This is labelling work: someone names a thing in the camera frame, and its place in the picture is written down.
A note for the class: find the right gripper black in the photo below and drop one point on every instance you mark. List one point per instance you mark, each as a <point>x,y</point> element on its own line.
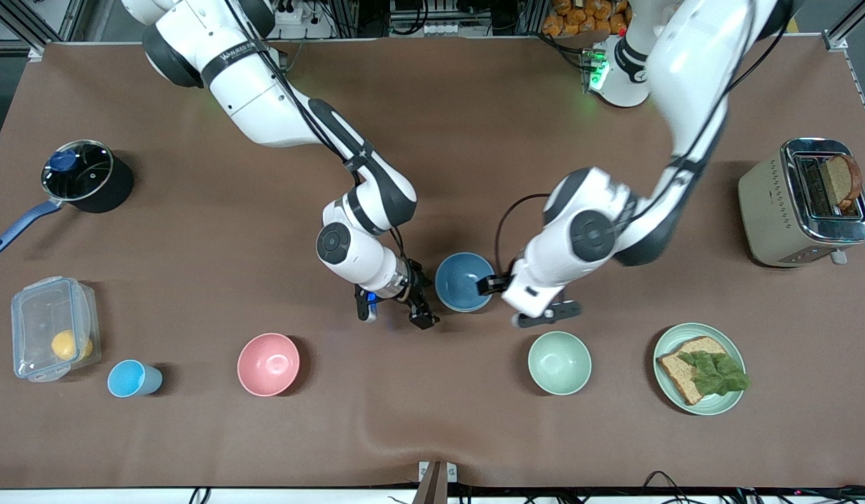
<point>414,290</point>

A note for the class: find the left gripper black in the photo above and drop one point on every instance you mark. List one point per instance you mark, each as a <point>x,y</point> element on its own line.
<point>489,285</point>

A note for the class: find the blue bowl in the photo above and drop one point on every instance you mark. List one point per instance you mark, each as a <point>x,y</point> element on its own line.
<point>460,280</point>

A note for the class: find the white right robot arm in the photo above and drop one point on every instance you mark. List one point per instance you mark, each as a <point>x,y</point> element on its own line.
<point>264,105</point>

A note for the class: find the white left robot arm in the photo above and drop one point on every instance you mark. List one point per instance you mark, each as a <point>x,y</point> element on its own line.
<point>684,70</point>

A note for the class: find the mint green bowl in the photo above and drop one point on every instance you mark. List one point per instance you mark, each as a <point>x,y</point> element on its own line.
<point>559,362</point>

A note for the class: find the pink bowl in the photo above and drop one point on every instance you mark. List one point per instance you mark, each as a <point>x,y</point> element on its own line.
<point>267,364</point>

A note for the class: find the brown bread slice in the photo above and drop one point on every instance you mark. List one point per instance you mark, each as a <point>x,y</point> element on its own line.
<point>677,378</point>

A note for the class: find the green lettuce leaf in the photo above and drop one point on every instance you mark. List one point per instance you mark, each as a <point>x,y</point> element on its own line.
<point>716,374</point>

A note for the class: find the mint green plate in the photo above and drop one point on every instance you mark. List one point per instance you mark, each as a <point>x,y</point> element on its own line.
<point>728,341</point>

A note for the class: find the white power strip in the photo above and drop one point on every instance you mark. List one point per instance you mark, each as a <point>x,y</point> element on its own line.
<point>432,28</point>
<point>295,17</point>

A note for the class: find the bag of orange buns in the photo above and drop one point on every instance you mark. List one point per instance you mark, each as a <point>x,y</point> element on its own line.
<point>583,14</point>

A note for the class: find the beige and chrome toaster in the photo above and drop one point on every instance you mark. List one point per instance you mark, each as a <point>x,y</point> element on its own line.
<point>768,210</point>

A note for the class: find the blue plastic cup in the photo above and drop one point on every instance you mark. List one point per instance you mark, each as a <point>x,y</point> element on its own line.
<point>127,379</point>

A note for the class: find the yellow fruit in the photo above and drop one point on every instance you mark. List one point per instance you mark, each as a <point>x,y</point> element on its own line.
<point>64,344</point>

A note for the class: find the glass lid with blue knob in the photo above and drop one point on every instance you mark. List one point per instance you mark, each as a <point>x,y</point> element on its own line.
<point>89,175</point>

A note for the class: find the toast slice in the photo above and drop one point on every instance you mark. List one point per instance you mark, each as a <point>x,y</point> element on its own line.
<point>842,178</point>

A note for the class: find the clear container with blue-rimmed lid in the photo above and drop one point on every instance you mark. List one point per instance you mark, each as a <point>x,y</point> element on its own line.
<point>40,315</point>

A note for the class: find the metal table edge bracket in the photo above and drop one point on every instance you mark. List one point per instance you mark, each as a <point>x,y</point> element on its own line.
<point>436,483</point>

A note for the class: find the aluminium frame profile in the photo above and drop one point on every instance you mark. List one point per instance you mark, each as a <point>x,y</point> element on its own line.
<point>849,24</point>
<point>15,28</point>

